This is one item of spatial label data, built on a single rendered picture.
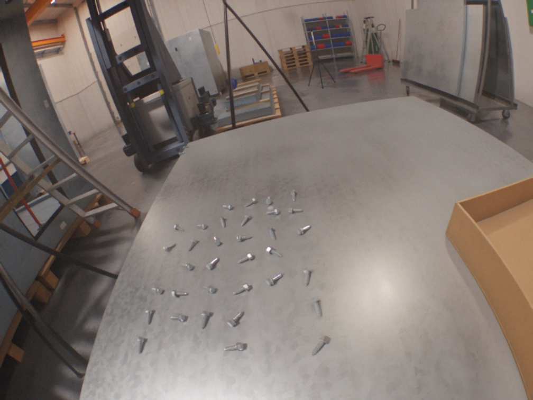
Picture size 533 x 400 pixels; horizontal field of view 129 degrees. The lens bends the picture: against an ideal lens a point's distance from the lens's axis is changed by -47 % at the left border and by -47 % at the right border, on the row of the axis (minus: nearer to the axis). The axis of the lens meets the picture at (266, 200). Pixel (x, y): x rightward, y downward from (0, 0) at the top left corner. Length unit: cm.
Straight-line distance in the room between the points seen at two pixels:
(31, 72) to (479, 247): 298
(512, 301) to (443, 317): 8
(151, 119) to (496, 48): 439
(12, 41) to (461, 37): 444
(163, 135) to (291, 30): 901
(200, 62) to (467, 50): 612
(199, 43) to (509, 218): 697
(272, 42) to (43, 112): 981
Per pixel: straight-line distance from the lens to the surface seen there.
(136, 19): 281
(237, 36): 1123
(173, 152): 294
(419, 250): 35
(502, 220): 45
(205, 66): 697
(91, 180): 190
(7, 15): 304
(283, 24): 1123
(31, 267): 231
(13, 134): 657
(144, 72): 336
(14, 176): 878
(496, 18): 348
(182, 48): 715
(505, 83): 363
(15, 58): 280
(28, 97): 268
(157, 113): 305
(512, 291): 30
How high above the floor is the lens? 91
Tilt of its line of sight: 35 degrees down
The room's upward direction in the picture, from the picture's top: 17 degrees counter-clockwise
